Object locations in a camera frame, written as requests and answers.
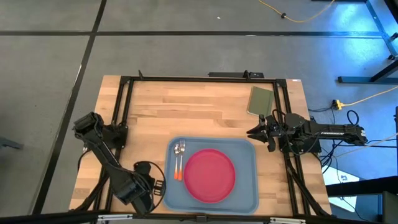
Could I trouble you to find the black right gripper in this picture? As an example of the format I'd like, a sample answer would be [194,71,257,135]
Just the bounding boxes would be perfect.
[246,114,285,153]

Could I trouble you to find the metal spoon orange handle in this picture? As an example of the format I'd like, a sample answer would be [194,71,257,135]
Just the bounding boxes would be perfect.
[174,143,180,181]

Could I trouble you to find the metal fork orange handle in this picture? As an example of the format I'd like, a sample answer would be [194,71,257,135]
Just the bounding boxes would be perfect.
[178,139,186,182]

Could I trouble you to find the red round plate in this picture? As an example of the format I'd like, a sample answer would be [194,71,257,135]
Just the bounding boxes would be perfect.
[183,148,237,204]

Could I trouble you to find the blue-grey plastic tray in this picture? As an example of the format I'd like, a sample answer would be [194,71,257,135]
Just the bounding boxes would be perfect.
[164,136,260,215]

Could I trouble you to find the green notebook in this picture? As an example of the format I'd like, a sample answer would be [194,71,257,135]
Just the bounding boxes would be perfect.
[247,86,275,118]

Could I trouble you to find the white paper sheet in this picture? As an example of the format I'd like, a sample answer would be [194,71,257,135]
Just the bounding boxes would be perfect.
[322,174,361,213]

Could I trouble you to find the black furniture bar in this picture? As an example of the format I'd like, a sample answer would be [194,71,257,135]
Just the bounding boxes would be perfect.
[326,175,398,197]

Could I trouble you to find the black metal table legs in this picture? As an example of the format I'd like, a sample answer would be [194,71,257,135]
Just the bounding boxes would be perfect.
[337,0,398,85]

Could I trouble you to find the grey box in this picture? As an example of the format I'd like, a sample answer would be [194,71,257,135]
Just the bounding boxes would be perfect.
[382,191,398,224]

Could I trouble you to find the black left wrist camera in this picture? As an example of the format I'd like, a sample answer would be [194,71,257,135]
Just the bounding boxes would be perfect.
[132,161,152,175]

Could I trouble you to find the silver metal bracket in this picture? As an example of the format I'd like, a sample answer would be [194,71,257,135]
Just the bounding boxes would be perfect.
[97,213,134,222]
[269,217,307,224]

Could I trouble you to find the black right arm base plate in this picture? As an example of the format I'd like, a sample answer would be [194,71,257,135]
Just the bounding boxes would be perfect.
[277,136,323,154]

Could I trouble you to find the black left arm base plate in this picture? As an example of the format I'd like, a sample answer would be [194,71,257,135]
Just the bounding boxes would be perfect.
[102,124,129,149]

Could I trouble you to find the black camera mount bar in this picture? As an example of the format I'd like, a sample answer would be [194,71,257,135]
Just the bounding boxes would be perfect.
[208,71,265,79]

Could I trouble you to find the black power cable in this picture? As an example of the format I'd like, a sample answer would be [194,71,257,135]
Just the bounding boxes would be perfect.
[310,105,398,175]

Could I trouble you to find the black aluminium table frame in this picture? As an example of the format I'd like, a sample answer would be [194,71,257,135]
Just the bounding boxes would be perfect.
[70,74,332,218]

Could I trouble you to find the yellow cable with yellow socket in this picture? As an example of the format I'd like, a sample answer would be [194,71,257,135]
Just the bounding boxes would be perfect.
[331,86,398,110]

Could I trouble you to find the black frame beam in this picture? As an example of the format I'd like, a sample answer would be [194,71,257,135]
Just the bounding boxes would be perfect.
[0,210,398,224]

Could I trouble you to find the beige cable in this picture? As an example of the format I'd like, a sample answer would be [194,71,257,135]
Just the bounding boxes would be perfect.
[334,133,398,159]

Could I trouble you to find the yellow cable with black plug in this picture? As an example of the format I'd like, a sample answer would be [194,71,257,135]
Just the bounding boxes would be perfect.
[257,0,336,24]

